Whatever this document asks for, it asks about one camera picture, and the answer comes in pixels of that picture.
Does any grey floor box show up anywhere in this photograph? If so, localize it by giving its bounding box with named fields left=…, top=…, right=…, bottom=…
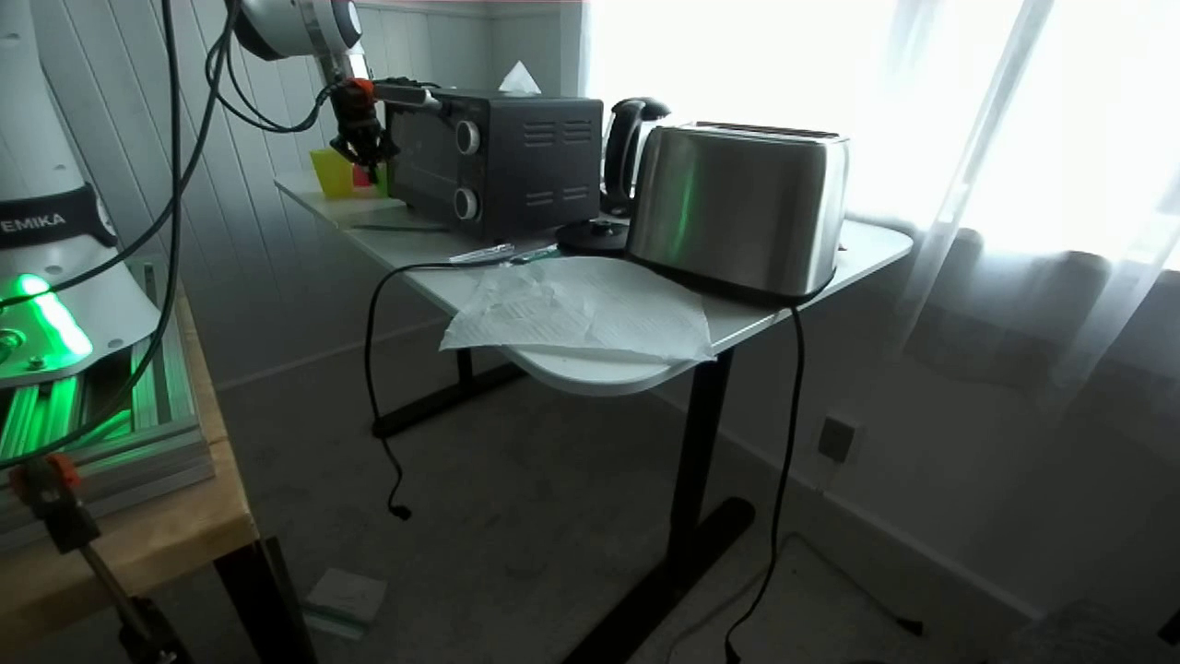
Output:
left=297, top=563, right=392, bottom=644

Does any black desk leg frame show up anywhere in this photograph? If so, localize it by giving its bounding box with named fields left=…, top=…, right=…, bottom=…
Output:
left=369, top=347, right=760, bottom=664

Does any wall power outlet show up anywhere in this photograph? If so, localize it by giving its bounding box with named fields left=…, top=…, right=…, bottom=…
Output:
left=816, top=414, right=862, bottom=467

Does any black toaster oven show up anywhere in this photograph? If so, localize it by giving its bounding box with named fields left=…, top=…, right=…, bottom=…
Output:
left=369, top=74, right=607, bottom=245

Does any white sheer curtain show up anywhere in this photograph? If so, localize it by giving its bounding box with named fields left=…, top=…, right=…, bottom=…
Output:
left=579, top=0, right=1180, bottom=417

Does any black workbench leg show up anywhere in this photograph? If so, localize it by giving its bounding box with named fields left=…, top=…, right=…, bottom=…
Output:
left=211, top=529, right=321, bottom=664

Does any wooden workbench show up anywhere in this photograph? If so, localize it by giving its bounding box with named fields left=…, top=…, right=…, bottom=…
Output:
left=0, top=272, right=267, bottom=651

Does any black toaster power cable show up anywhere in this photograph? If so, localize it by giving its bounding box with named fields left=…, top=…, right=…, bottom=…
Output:
left=720, top=302, right=812, bottom=664

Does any white crumpled cloth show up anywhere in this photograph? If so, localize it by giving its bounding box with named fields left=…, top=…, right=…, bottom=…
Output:
left=434, top=249, right=720, bottom=367

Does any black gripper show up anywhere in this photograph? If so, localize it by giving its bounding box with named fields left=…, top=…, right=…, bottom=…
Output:
left=329, top=108, right=402, bottom=169

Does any black oven power cable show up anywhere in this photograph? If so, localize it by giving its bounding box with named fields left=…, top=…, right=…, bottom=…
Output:
left=358, top=238, right=569, bottom=523

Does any stainless steel toaster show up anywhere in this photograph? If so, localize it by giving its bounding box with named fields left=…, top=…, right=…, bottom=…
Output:
left=624, top=117, right=857, bottom=307

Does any black electric kettle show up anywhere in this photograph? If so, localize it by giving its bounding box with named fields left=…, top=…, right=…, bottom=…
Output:
left=597, top=92, right=676, bottom=222

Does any orange black clamp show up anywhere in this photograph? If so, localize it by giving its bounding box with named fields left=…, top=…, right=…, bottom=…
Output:
left=9, top=448, right=192, bottom=664

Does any yellow plastic cup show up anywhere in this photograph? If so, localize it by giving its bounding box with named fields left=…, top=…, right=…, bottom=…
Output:
left=307, top=147, right=361, bottom=202

